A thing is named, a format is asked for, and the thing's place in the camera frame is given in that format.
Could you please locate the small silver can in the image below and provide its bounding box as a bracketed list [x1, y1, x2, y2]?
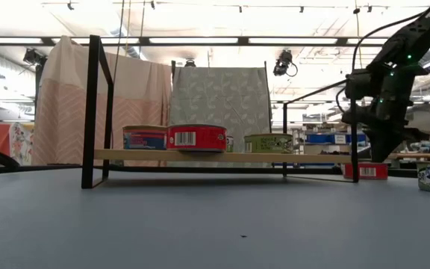
[343, 161, 390, 181]

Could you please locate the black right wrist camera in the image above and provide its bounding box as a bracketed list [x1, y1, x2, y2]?
[344, 72, 373, 101]

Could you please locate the black aluminium table frame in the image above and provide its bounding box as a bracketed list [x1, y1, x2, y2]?
[0, 164, 430, 179]

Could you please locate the thin yellow hanging cable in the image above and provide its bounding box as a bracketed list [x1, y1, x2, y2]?
[353, 0, 365, 42]

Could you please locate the blue storage bin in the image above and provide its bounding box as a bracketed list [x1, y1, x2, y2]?
[345, 133, 368, 145]
[306, 133, 346, 145]

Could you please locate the white cloth pink flower print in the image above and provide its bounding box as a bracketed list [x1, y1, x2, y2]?
[8, 122, 36, 167]

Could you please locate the pink chevron cloth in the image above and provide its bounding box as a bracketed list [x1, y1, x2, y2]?
[31, 35, 174, 168]

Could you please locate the thin black hanging cable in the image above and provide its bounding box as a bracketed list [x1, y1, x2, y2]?
[111, 0, 125, 86]

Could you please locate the green leaf-print cloth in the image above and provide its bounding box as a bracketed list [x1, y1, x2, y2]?
[166, 66, 272, 168]

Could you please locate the silver can red label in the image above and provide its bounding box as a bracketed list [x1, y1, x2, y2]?
[166, 123, 228, 153]

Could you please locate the black right arm cable loop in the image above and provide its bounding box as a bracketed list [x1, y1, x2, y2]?
[335, 10, 427, 113]

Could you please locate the beige-lid can blue pink label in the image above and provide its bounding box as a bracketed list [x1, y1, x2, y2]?
[122, 124, 169, 151]

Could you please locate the wooden shelf black wire frame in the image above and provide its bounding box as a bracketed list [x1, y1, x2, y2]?
[81, 34, 360, 190]

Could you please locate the LED light bar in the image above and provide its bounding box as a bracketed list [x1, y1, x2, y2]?
[0, 35, 430, 47]

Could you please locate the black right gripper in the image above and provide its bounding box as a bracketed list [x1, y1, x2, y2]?
[340, 61, 430, 163]

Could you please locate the black overhead camera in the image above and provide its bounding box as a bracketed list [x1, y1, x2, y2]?
[272, 49, 299, 78]

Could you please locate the black pole-mounted device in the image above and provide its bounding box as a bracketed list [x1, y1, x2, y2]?
[22, 47, 49, 67]

